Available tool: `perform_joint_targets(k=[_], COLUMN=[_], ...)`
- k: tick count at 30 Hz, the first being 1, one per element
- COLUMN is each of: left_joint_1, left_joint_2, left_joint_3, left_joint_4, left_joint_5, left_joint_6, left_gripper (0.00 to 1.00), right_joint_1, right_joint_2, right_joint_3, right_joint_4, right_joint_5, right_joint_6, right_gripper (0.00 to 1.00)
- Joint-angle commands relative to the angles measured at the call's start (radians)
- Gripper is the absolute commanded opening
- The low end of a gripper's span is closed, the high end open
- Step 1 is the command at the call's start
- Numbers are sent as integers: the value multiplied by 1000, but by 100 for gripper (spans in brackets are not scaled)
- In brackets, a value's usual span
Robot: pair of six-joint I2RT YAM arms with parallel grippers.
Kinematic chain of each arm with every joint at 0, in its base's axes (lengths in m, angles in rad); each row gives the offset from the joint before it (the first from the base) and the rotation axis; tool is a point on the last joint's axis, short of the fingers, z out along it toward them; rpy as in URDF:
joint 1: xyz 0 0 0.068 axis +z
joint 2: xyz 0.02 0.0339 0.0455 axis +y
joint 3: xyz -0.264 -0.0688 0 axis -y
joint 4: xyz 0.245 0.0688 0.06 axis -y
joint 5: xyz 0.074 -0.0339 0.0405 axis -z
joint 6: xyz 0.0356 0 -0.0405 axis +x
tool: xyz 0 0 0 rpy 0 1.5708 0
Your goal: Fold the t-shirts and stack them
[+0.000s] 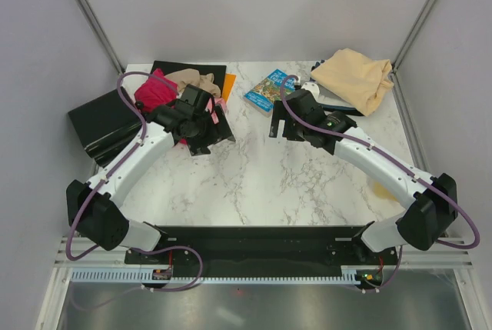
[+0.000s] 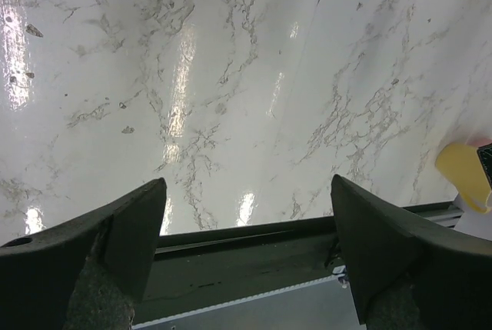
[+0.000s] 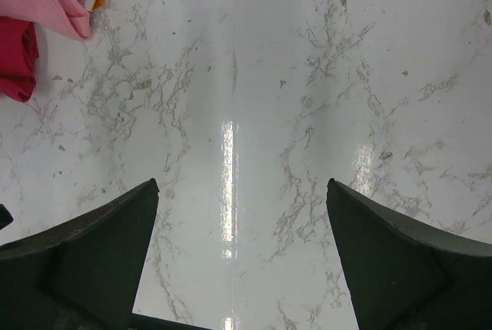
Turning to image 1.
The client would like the black pink drawer organizer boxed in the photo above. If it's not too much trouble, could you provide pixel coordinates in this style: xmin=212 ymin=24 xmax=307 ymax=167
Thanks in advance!
xmin=68 ymin=90 xmax=141 ymax=167

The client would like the black notebook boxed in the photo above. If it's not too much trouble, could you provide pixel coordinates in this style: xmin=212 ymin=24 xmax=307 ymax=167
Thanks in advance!
xmin=151 ymin=61 xmax=227 ymax=98

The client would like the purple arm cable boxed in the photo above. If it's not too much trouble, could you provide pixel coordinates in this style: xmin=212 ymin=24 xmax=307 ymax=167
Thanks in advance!
xmin=279 ymin=75 xmax=481 ymax=295
xmin=65 ymin=71 xmax=204 ymax=311

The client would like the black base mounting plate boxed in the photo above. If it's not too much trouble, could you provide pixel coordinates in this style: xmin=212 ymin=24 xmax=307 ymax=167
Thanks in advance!
xmin=125 ymin=226 xmax=397 ymax=278

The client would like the aluminium frame post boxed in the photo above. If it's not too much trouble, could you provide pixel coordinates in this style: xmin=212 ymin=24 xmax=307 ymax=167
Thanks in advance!
xmin=75 ymin=0 xmax=125 ymax=74
xmin=393 ymin=0 xmax=439 ymax=72

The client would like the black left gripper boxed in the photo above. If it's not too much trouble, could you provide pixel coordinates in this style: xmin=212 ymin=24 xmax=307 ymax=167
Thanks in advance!
xmin=185 ymin=105 xmax=234 ymax=157

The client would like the left aluminium frame post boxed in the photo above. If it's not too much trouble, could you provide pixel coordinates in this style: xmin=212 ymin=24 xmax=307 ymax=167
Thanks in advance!
xmin=75 ymin=0 xmax=125 ymax=74

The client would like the right aluminium frame post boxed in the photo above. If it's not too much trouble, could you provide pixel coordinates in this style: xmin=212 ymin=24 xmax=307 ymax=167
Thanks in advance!
xmin=393 ymin=0 xmax=439 ymax=72

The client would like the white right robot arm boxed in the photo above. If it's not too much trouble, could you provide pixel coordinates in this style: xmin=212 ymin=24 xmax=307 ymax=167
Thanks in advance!
xmin=270 ymin=89 xmax=457 ymax=264

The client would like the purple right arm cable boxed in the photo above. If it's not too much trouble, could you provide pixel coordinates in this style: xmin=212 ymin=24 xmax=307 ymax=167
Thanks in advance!
xmin=279 ymin=75 xmax=481 ymax=295

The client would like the magenta t shirt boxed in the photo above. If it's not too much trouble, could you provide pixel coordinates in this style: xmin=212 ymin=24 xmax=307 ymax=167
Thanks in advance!
xmin=135 ymin=68 xmax=178 ymax=113

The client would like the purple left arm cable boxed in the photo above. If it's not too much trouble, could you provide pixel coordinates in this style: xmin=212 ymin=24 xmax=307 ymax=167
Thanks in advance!
xmin=65 ymin=71 xmax=204 ymax=311

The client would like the beige t shirt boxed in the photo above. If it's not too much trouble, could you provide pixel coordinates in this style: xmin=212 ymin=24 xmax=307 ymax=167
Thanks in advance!
xmin=165 ymin=68 xmax=221 ymax=98

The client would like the blue illustrated paperback book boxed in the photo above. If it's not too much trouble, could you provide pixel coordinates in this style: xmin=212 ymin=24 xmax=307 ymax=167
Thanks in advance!
xmin=244 ymin=69 xmax=288 ymax=117

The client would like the white slotted cable duct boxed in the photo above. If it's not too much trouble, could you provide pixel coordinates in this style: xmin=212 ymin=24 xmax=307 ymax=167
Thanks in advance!
xmin=70 ymin=268 xmax=381 ymax=285

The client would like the navy white folded cloth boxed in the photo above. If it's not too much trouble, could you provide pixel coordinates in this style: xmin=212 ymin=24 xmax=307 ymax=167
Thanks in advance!
xmin=301 ymin=77 xmax=362 ymax=117

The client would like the yellow mug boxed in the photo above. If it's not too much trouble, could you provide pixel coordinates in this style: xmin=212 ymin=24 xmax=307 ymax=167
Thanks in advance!
xmin=371 ymin=181 xmax=397 ymax=202

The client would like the light pink t shirt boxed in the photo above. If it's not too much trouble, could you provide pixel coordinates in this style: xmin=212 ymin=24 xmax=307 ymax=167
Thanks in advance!
xmin=207 ymin=98 xmax=228 ymax=125

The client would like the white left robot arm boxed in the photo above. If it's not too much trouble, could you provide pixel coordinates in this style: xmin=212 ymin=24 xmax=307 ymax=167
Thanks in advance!
xmin=66 ymin=86 xmax=234 ymax=263

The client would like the cream yellow t shirt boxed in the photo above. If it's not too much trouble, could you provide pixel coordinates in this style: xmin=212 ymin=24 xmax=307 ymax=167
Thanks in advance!
xmin=311 ymin=48 xmax=394 ymax=116

